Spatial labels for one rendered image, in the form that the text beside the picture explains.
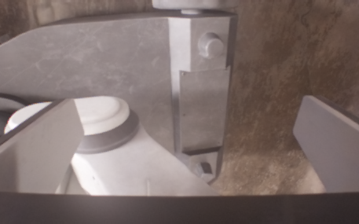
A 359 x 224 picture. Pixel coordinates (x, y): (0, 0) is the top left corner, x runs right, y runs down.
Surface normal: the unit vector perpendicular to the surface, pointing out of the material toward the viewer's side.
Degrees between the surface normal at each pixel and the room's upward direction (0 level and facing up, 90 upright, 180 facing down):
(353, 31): 0
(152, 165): 90
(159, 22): 0
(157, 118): 0
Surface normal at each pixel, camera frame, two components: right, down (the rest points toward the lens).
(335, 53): 0.19, 0.50
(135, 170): -0.03, -0.85
